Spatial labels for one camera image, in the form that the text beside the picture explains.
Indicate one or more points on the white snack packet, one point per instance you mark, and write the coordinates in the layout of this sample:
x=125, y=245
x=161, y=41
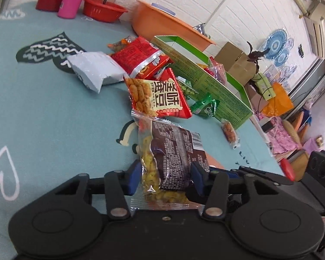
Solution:
x=97, y=67

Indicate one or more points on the red fried snack packet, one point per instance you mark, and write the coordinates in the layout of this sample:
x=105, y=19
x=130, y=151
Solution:
x=165, y=100

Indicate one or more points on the light green small box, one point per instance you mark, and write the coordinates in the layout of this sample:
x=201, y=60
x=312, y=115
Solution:
x=265, y=85

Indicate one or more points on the group of blue patterned plates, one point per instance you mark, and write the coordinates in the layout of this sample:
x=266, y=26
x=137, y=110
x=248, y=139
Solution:
x=276, y=43

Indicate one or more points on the clear red fruit snack packet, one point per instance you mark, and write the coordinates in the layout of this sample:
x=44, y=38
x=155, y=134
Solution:
x=216, y=70

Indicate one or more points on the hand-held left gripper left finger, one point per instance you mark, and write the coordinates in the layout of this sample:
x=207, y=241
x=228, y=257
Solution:
x=132, y=177

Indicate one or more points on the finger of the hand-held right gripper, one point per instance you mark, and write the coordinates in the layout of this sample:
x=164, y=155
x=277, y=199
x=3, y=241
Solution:
x=270, y=178

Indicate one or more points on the pink floral cloth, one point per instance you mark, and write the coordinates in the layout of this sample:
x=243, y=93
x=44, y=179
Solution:
x=284, y=140

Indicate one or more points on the blue round lid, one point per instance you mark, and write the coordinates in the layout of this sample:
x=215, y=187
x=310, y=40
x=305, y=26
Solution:
x=165, y=9

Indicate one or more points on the brown label waffle snack packet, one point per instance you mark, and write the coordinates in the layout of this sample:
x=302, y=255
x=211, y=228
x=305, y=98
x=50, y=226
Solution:
x=173, y=151

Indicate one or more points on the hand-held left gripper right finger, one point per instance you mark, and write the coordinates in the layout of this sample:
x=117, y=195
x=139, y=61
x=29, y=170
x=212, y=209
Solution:
x=199, y=178

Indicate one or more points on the red plastic object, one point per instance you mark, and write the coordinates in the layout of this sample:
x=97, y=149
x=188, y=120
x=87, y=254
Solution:
x=287, y=169

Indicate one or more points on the small brown cardboard box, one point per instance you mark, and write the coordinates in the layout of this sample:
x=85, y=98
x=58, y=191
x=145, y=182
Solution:
x=256, y=97

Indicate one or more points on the large brown cardboard box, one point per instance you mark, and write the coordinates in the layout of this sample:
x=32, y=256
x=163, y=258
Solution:
x=233, y=59

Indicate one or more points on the white air conditioner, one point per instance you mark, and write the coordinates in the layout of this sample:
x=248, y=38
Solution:
x=319, y=24

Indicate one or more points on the green cardboard box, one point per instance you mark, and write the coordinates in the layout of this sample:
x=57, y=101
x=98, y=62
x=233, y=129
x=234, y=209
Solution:
x=205, y=84

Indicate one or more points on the red striped snack packet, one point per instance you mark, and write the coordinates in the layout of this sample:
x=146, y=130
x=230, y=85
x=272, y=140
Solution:
x=138, y=52

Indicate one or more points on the orange bag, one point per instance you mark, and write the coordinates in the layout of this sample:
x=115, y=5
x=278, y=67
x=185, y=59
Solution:
x=281, y=100

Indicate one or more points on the green pea snack packet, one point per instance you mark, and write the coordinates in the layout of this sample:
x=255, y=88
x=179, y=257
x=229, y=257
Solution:
x=188, y=89

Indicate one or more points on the teal printed tablecloth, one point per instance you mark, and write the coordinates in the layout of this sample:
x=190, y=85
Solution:
x=57, y=127

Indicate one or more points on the orange plastic basin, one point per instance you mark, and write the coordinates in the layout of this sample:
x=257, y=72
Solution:
x=157, y=24

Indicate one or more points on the silver foil packet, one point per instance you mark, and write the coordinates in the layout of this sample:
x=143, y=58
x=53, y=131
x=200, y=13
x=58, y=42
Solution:
x=199, y=29

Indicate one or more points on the dark red leafy plant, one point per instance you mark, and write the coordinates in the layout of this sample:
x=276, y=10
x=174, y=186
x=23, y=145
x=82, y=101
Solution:
x=256, y=55

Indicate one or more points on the red plastic basin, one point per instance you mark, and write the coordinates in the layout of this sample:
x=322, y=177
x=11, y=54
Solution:
x=103, y=10

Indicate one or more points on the wicker chair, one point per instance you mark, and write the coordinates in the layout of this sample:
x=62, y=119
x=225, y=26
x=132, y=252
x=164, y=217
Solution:
x=292, y=130

